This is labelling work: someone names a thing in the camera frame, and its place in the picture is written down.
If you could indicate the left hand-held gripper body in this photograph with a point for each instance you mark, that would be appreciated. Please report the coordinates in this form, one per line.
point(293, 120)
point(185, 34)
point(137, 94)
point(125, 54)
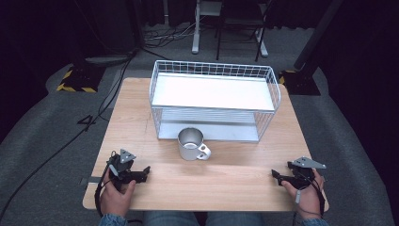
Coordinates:
point(120, 169)

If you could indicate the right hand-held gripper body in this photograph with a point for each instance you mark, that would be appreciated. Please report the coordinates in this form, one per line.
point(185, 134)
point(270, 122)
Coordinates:
point(302, 174)

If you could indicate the person's right hand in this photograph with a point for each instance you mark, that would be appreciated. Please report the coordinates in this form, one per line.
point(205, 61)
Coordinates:
point(310, 197)

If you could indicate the person's left hand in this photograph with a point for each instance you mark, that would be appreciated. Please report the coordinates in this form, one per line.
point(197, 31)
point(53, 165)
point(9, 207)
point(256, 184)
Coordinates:
point(116, 201)

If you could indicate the grey tape strip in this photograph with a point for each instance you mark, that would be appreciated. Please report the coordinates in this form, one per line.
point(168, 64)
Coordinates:
point(94, 180)

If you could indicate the silver metal cup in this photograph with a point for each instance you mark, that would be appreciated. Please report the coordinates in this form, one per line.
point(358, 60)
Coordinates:
point(188, 150)

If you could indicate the black yellow striped stand base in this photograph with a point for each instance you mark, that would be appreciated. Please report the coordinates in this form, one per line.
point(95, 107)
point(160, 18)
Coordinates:
point(80, 78)
point(301, 83)

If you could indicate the black slanted stand pole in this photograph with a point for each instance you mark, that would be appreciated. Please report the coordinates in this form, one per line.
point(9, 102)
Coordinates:
point(315, 34)

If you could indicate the black folding chair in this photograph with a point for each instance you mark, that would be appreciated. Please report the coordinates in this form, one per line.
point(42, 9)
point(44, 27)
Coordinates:
point(238, 22)

